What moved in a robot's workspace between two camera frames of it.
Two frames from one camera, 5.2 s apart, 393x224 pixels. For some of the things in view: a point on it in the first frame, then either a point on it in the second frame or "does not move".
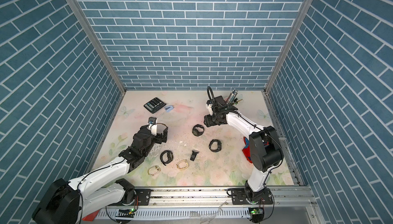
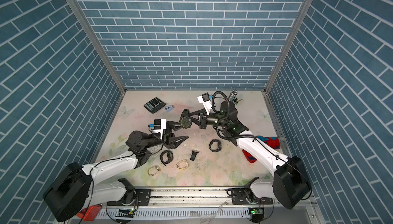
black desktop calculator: x=154 y=105 does not move
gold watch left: x=153 y=170 does not move
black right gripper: x=209 y=122 to x=203 y=122
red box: x=91 y=217 does not move
